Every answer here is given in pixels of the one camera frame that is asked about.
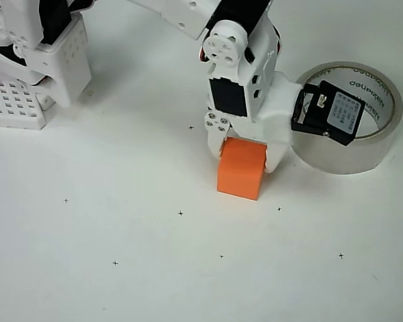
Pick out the orange cube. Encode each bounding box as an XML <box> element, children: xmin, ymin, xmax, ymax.
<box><xmin>216</xmin><ymin>136</ymin><xmax>268</xmax><ymax>201</ymax></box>

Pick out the clear packing tape roll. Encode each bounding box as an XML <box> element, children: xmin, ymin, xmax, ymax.
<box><xmin>287</xmin><ymin>60</ymin><xmax>403</xmax><ymax>175</ymax></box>

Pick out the red black servo cable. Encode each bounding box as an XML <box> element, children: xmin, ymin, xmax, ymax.
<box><xmin>273</xmin><ymin>29</ymin><xmax>283</xmax><ymax>56</ymax></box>

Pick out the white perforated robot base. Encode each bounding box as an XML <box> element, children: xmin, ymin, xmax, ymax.
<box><xmin>0</xmin><ymin>79</ymin><xmax>48</xmax><ymax>131</ymax></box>

